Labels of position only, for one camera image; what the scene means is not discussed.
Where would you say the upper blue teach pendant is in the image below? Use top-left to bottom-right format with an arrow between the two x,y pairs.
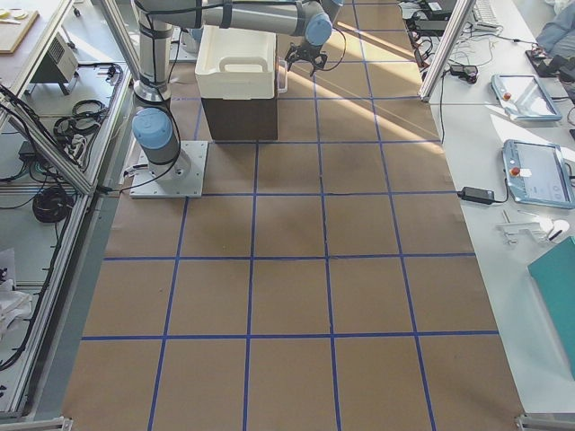
491,74 -> 562,121

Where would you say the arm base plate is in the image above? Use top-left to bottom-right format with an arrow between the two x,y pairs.
128,140 -> 208,198

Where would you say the black power adapter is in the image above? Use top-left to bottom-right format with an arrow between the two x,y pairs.
457,187 -> 495,205

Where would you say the aluminium frame post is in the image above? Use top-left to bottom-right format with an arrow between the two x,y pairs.
419,0 -> 474,102

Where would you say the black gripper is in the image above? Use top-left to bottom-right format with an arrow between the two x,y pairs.
299,39 -> 322,51

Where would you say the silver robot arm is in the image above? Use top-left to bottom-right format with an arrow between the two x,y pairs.
132,1 -> 342,177

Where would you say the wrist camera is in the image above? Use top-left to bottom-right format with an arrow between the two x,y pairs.
284,43 -> 328,77

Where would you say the black cable coil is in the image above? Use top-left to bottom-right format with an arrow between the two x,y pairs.
31,186 -> 75,225

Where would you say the white plastic tray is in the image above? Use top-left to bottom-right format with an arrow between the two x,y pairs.
195,25 -> 287,100

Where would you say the blue teach pendant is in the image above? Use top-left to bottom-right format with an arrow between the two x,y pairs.
491,74 -> 562,121
502,139 -> 574,209

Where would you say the brown wooden cabinet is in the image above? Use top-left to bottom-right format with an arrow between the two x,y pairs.
201,98 -> 279,141

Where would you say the teal box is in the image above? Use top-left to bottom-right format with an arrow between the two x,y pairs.
527,236 -> 574,373

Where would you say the lower blue teach pendant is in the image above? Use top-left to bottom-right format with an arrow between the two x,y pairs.
502,139 -> 574,209

